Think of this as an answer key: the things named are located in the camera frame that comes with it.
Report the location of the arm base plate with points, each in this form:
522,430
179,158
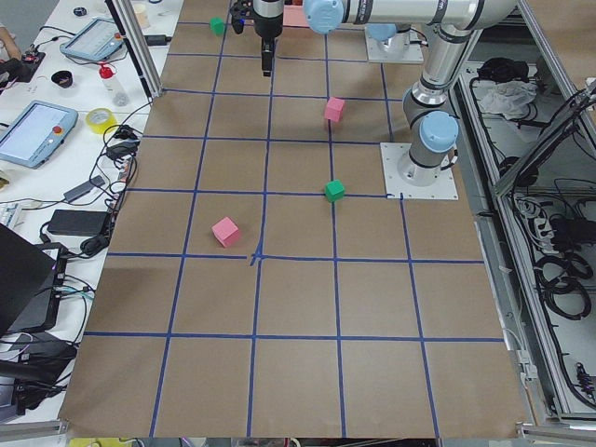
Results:
406,180
401,48

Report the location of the pink cube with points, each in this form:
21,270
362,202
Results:
334,109
226,232

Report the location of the yellow tape roll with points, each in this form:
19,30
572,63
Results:
100,119

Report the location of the green cube far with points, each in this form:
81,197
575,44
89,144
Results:
217,26

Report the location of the green cube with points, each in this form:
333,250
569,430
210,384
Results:
217,26
334,190

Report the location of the pink cube centre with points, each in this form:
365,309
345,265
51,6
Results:
226,232

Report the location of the black power adapter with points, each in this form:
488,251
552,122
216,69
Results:
80,223

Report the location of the black laptop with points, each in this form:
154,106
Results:
30,278

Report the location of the teach pendant far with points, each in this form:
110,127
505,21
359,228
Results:
97,41

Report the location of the green cube near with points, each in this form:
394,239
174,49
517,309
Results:
334,190

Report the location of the aluminium frame post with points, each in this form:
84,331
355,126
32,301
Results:
122,13

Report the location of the red cap squeeze bottle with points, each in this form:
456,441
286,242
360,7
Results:
115,90

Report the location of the pink cube far left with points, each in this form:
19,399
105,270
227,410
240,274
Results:
334,109

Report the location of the teach pendant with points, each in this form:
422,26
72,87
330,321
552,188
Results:
37,133
97,41

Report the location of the white cloth heap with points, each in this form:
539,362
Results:
511,99

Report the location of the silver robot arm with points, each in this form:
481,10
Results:
434,132

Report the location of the small grey usb hub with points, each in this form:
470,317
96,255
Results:
82,189

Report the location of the teach pendant near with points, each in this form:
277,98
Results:
37,133

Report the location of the pink plastic bin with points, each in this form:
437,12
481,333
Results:
294,16

